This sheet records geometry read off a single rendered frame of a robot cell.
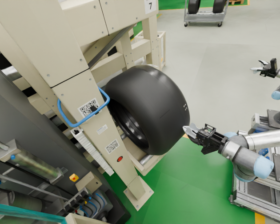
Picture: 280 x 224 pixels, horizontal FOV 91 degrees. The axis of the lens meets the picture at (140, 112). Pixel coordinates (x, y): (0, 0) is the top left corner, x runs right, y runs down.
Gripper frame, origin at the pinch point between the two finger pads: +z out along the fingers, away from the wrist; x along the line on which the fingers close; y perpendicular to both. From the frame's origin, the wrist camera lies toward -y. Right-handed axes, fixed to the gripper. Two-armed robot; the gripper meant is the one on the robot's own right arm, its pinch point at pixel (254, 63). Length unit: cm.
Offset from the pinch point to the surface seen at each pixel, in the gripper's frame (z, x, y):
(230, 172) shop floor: -40, -65, 99
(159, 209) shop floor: -13, -156, 86
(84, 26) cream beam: 36, -122, -82
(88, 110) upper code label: 8, -143, -65
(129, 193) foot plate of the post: 21, -173, 82
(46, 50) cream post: 8, -141, -88
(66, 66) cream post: 8, -139, -82
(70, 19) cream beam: 35, -126, -86
